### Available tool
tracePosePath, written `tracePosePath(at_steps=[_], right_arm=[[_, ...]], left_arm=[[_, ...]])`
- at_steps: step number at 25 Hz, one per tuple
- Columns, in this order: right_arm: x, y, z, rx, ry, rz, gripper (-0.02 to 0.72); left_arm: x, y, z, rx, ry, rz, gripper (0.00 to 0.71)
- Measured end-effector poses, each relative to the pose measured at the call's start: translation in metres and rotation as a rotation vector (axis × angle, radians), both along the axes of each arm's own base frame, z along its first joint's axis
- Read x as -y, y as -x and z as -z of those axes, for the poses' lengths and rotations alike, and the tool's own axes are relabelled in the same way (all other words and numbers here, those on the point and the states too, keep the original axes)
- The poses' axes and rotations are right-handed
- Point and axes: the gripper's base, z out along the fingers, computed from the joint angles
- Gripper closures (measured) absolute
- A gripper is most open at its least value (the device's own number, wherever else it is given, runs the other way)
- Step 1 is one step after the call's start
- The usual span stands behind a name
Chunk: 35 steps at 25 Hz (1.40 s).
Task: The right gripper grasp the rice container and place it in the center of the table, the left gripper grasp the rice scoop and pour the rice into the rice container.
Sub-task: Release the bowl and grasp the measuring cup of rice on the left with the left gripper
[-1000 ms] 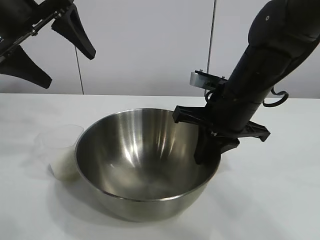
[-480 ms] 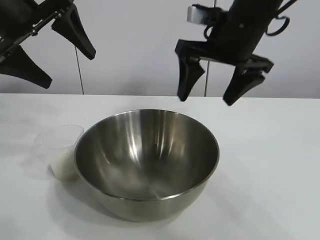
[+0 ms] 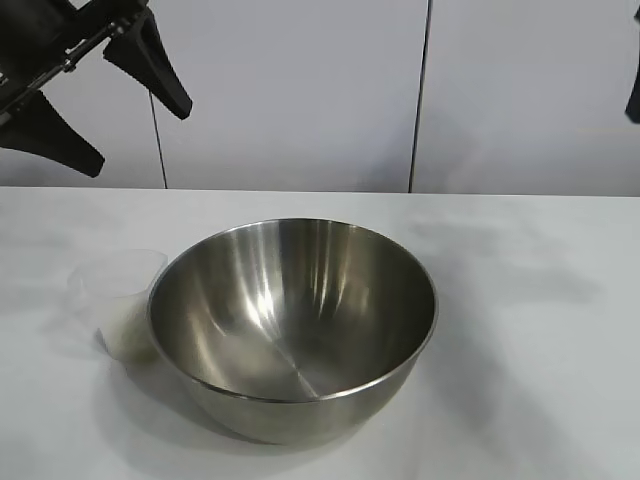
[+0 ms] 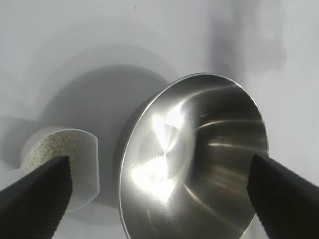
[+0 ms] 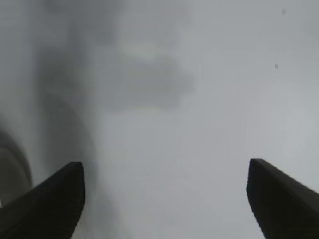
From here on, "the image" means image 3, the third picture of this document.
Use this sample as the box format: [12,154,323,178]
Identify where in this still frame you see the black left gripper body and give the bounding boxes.
[0,0,151,126]

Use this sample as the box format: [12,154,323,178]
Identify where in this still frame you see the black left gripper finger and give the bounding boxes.
[102,9,194,122]
[0,92,106,180]

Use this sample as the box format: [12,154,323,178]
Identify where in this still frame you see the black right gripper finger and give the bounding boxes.
[625,64,640,125]

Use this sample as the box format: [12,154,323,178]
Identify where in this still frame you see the clear plastic measuring cup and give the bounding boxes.
[69,248,169,364]

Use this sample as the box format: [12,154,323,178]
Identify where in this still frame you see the white rice grains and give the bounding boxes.
[102,304,154,364]

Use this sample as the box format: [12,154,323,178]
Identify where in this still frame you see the stainless steel mixing bowl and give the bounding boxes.
[148,217,440,445]

